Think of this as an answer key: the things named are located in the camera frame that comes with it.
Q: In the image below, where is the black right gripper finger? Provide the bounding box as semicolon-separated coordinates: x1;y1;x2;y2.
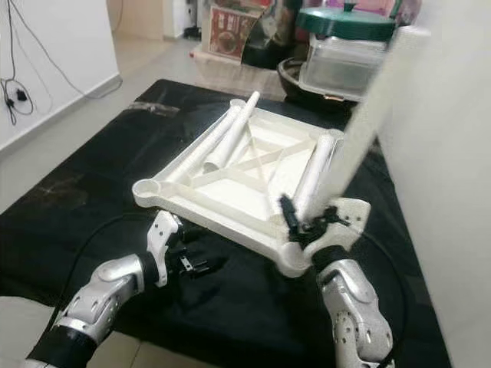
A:
278;193;305;236

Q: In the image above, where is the white plastic table top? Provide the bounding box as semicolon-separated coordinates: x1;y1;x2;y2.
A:
132;96;346;278

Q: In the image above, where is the black table cloth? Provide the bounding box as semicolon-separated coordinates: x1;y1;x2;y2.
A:
0;78;450;368

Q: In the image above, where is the clear tape strip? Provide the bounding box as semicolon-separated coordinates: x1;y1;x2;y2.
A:
134;102;181;117

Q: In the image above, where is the black wok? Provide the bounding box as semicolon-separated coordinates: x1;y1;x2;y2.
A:
278;57;354;112

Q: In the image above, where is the clear plastic bin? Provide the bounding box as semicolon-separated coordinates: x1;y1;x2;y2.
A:
299;34;388;100

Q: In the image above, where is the beige woven mat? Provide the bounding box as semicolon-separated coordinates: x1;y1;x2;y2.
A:
192;46;285;97

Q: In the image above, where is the black shiny bag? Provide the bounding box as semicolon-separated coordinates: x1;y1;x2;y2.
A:
242;0;304;70

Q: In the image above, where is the green pot lid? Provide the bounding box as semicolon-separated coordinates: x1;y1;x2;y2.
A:
295;4;398;43

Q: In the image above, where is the light wooden door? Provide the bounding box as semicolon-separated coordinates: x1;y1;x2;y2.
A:
107;0;166;43

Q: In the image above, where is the pink box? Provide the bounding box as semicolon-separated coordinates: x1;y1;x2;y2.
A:
322;0;400;12

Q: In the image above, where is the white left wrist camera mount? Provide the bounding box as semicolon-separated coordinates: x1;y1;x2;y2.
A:
147;211;185;288

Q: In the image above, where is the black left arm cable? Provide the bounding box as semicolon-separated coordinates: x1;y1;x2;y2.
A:
46;211;158;307

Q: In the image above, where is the black wall cable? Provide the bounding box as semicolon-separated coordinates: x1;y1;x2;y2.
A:
0;0;35;127
8;0;124;100

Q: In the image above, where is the dark picture frame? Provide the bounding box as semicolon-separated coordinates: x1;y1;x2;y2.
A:
391;0;423;31

